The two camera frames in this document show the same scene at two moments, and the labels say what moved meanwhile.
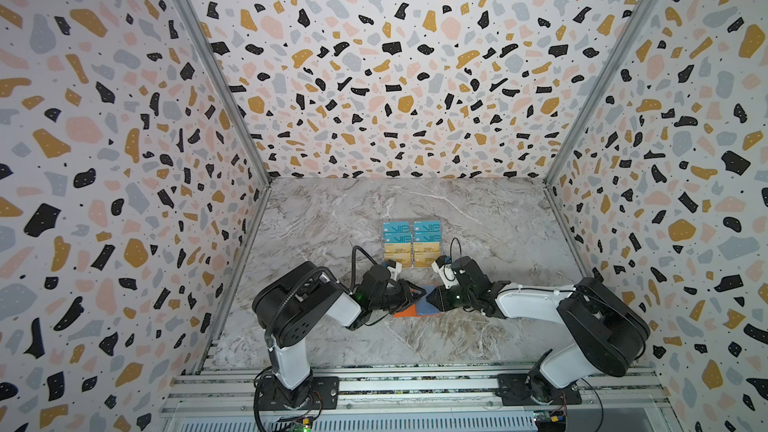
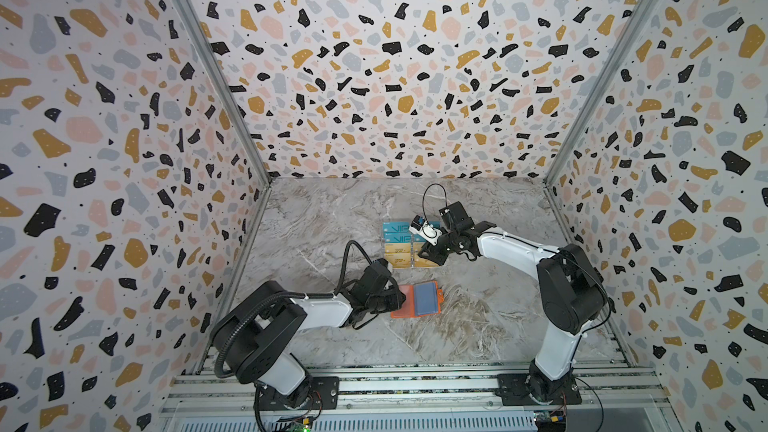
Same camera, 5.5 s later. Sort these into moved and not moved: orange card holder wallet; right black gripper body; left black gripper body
Moved: right black gripper body
Not moved: orange card holder wallet; left black gripper body
